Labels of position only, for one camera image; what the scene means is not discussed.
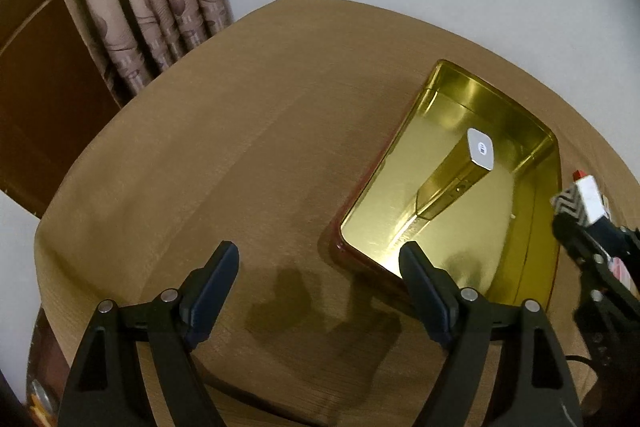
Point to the zigzag patterned block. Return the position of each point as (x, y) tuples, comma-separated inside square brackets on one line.
[(582, 202)]

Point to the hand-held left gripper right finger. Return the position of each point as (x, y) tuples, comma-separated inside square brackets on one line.
[(425, 294)]

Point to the brown wooden door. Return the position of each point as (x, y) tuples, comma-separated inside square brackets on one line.
[(40, 107)]

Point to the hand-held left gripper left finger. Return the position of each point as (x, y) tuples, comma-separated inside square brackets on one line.
[(215, 294)]

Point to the gold metal tin box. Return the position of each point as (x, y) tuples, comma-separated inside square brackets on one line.
[(390, 197)]

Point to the gold lighter with white cap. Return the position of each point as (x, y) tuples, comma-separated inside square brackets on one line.
[(480, 148)]

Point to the orange patterned object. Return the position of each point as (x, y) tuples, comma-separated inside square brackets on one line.
[(42, 404)]

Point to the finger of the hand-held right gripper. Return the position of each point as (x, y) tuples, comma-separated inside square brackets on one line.
[(625, 234), (575, 232)]

